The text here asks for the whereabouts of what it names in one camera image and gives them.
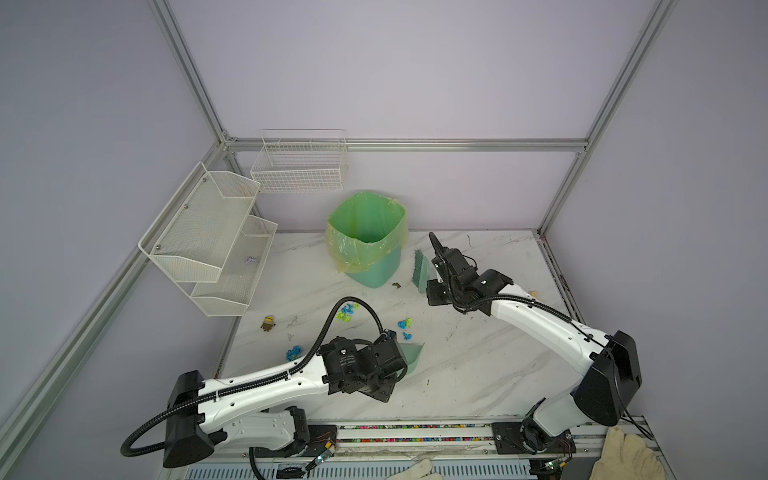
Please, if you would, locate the yellow brown toy figure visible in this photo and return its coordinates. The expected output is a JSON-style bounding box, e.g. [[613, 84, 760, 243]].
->
[[261, 316, 275, 332]]

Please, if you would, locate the white mesh lower shelf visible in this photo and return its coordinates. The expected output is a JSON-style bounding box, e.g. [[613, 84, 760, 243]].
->
[[190, 215, 278, 317]]

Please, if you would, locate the paper scrap cluster far left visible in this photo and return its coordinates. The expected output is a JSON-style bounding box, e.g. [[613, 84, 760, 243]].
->
[[335, 302, 360, 323]]

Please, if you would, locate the white glove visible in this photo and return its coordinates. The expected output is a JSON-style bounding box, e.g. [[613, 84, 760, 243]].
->
[[589, 427, 666, 480], [387, 459, 444, 480]]

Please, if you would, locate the white wire basket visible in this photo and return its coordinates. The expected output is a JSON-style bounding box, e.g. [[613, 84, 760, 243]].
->
[[250, 129, 348, 194]]

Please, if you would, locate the white mesh shelf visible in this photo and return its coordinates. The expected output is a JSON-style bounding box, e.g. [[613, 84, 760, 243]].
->
[[138, 163, 259, 283], [190, 215, 278, 317]]

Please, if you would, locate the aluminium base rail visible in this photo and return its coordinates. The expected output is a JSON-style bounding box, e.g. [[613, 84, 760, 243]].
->
[[158, 416, 676, 480]]

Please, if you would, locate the white mesh upper shelf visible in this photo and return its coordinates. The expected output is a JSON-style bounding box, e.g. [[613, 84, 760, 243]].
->
[[138, 163, 259, 283]]

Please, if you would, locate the yellow-green bin liner bag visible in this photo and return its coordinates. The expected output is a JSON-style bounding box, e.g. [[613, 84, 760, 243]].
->
[[325, 191, 409, 273]]

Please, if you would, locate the blue paper scrap cluster centre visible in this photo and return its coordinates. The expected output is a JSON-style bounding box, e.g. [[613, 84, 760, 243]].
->
[[397, 318, 413, 330]]

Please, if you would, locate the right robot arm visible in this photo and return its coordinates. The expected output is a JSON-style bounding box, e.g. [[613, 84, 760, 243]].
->
[[427, 232, 642, 453]]

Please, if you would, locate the white glove centre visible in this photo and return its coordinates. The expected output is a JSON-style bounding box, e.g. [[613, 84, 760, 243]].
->
[[387, 459, 444, 480]]

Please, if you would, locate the white glove right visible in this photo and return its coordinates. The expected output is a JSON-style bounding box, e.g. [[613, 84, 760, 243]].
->
[[589, 427, 666, 480]]

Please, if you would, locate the green trash bin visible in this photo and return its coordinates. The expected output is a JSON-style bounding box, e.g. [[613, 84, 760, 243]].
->
[[347, 247, 402, 289]]

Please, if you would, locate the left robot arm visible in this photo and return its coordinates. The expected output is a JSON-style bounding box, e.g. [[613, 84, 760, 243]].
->
[[120, 330, 408, 469]]

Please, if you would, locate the green hand brush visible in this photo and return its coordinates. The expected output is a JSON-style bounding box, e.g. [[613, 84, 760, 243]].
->
[[412, 249, 430, 294]]

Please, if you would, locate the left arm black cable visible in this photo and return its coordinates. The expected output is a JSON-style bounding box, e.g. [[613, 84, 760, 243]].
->
[[119, 296, 385, 480]]

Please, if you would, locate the paper scrap cluster front right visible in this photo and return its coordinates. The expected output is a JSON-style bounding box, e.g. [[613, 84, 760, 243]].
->
[[286, 345, 303, 361]]

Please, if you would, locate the green plastic dustpan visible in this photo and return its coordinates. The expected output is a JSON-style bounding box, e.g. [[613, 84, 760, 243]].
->
[[400, 343, 424, 374]]

